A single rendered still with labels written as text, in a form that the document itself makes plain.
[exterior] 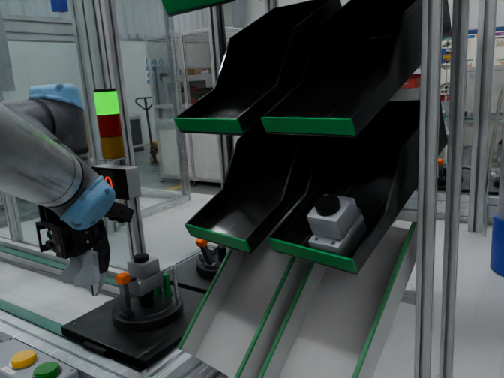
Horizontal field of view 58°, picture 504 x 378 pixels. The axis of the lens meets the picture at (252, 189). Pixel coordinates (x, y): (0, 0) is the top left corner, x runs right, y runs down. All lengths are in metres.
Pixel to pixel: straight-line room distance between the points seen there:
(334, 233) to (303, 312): 0.19
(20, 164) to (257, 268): 0.43
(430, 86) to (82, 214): 0.46
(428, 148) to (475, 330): 0.60
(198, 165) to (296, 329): 5.76
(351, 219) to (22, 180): 0.36
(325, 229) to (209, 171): 5.75
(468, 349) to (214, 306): 0.54
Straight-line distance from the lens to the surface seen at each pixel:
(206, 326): 0.78
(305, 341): 0.70
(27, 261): 1.51
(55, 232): 0.78
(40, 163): 0.51
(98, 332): 0.95
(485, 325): 1.16
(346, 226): 0.55
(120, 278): 0.90
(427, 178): 0.62
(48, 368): 0.88
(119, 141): 1.08
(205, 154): 6.26
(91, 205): 0.61
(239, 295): 0.77
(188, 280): 1.09
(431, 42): 0.61
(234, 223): 0.69
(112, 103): 1.07
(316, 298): 0.71
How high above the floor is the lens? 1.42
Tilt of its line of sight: 14 degrees down
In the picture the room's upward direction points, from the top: 4 degrees counter-clockwise
